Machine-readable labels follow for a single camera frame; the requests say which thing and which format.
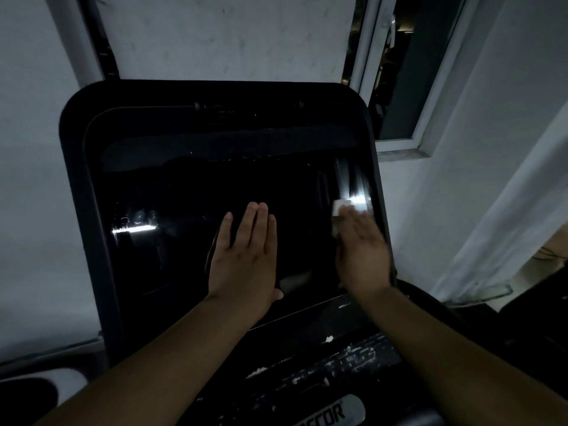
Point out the white curtain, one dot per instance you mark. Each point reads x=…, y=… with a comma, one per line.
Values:
x=510, y=208

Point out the person's left forearm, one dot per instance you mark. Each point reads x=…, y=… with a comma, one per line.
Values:
x=168, y=363

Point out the person's left middle finger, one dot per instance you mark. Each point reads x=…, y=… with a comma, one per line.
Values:
x=261, y=228

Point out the white framed window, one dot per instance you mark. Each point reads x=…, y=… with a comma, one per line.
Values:
x=399, y=75

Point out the grey treadmill handrail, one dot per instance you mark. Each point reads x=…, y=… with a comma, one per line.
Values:
x=40, y=385

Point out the person's left thumb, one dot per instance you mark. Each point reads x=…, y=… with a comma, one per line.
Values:
x=279, y=295

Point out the person's left hand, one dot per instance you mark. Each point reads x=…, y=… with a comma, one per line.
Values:
x=242, y=272

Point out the black worn treadmill console panel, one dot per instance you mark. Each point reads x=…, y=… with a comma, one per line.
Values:
x=310, y=363

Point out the person's right hand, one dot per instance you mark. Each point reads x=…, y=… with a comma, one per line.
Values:
x=364, y=261

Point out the person's right fingers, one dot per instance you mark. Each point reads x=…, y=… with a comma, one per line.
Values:
x=355, y=228

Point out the black treadmill display screen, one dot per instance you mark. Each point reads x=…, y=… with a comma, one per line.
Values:
x=177, y=172

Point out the white cleaning cloth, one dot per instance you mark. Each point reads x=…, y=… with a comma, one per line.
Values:
x=344, y=205

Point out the person's right forearm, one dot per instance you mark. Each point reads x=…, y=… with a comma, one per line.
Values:
x=448, y=363

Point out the person's left little finger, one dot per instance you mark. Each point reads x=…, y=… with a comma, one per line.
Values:
x=225, y=232

